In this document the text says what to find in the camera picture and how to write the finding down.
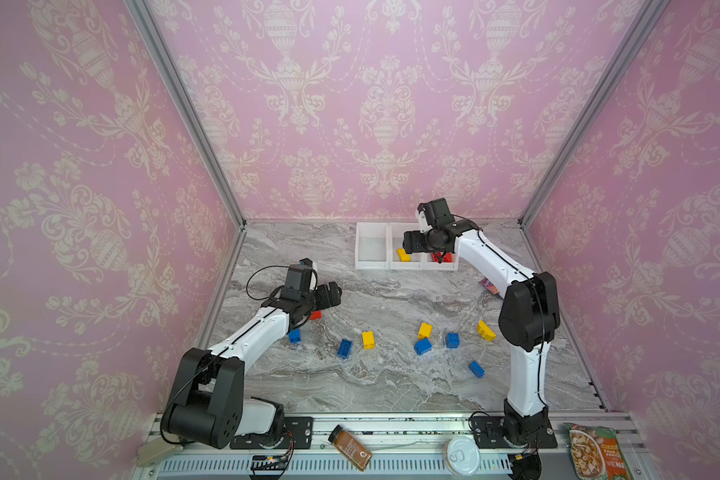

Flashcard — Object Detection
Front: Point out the blue square lego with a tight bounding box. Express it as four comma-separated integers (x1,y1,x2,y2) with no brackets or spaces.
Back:
445,332,460,349

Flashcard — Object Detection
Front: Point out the yellow long lego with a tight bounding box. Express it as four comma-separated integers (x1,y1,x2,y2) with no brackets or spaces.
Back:
397,248,411,262

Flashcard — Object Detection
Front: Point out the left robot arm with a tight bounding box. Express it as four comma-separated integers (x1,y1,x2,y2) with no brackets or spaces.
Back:
160,259,343,449

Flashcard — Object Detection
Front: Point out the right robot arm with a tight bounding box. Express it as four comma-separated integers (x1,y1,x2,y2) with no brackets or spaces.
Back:
402,220,560,449

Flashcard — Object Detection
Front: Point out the white right bin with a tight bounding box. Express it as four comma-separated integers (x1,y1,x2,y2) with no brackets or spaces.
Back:
422,229,457,271

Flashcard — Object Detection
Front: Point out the white bin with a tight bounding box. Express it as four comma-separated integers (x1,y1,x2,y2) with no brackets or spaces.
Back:
355,222,390,270
422,229,457,271
387,222,424,270

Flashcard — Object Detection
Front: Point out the white middle bin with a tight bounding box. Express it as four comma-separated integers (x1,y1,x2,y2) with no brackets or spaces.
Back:
387,222,424,270

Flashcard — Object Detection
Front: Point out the blue lego left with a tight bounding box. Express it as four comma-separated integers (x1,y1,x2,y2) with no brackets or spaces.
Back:
288,329,302,345

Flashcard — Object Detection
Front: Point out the blue long lego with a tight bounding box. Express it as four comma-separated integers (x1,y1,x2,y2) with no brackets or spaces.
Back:
337,339,353,360

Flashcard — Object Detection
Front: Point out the white left bin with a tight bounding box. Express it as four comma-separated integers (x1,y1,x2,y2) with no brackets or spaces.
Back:
355,222,390,270

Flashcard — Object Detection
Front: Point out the purple candy bag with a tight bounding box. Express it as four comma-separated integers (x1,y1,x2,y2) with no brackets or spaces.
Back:
480,278,499,295

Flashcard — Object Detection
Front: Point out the yellow lego center right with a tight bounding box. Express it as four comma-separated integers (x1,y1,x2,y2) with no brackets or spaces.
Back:
418,322,433,339

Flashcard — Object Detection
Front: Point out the yellow lego far right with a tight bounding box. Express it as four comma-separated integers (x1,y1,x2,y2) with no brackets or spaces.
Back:
477,320,497,342

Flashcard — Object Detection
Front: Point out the blue lego center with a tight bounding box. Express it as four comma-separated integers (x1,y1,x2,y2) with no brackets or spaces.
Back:
414,338,433,356

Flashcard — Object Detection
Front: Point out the blue lego front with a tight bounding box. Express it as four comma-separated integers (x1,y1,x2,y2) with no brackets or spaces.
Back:
468,361,485,379

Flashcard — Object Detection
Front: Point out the brown spice jar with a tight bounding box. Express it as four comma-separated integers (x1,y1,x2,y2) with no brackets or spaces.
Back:
328,425,372,471

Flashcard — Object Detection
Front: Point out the white round lid can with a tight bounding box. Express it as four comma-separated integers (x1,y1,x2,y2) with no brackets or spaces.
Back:
443,436,481,477

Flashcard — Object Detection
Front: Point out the food packet bag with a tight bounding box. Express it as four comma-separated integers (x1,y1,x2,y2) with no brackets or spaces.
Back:
565,423,632,480

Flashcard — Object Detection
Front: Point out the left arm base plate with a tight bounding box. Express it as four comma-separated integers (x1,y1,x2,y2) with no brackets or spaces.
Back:
229,416,314,450

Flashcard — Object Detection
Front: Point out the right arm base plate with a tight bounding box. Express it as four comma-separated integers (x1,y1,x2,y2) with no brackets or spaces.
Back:
467,411,558,451

